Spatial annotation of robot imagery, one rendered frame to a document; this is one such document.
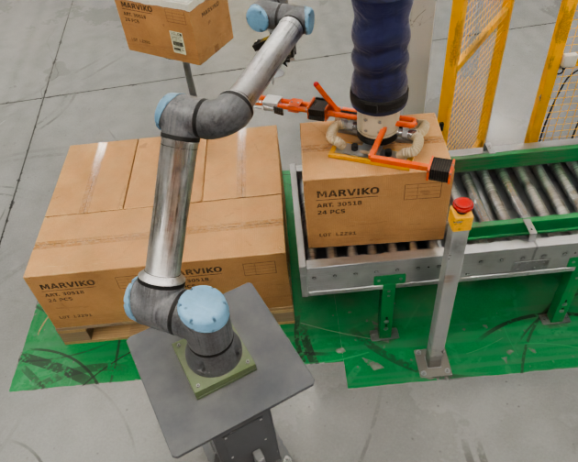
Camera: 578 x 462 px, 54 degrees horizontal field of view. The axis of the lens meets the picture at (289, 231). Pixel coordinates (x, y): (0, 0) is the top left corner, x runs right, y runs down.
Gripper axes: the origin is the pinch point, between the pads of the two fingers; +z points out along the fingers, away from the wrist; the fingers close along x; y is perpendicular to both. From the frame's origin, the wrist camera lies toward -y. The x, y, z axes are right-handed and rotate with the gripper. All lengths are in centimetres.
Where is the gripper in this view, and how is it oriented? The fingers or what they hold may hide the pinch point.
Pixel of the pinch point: (278, 75)
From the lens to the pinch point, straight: 238.1
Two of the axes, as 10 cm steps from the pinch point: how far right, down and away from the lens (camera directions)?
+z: 0.8, 7.0, 7.1
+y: 9.2, 2.1, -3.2
